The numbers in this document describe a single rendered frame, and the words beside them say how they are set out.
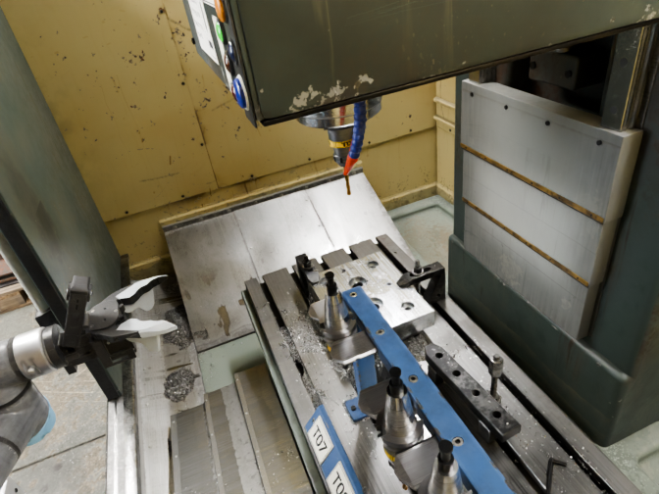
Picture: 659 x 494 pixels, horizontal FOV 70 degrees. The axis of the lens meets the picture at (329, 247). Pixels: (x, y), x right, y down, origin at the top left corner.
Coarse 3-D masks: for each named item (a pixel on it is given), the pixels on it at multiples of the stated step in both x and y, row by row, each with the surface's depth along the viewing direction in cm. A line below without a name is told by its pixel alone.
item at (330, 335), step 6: (348, 312) 82; (324, 318) 81; (324, 324) 81; (354, 324) 79; (324, 330) 79; (330, 330) 79; (342, 330) 78; (348, 330) 78; (354, 330) 80; (330, 336) 78; (336, 336) 78; (342, 336) 78; (330, 342) 79
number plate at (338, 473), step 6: (336, 468) 88; (342, 468) 87; (330, 474) 89; (336, 474) 88; (342, 474) 86; (330, 480) 88; (336, 480) 87; (342, 480) 86; (348, 480) 85; (330, 486) 88; (336, 486) 87; (342, 486) 85; (348, 486) 84; (336, 492) 86; (342, 492) 85; (348, 492) 84; (354, 492) 83
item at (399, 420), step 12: (396, 396) 58; (408, 396) 59; (384, 408) 61; (396, 408) 59; (408, 408) 59; (384, 420) 61; (396, 420) 60; (408, 420) 60; (396, 432) 61; (408, 432) 61
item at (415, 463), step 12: (420, 444) 61; (432, 444) 61; (396, 456) 60; (408, 456) 60; (420, 456) 60; (432, 456) 59; (396, 468) 59; (408, 468) 58; (420, 468) 58; (408, 480) 57; (420, 480) 57
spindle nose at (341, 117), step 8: (352, 104) 77; (368, 104) 78; (376, 104) 80; (328, 112) 77; (336, 112) 77; (344, 112) 77; (352, 112) 77; (368, 112) 79; (376, 112) 81; (296, 120) 84; (304, 120) 80; (312, 120) 79; (320, 120) 78; (328, 120) 78; (336, 120) 78; (344, 120) 78; (352, 120) 78
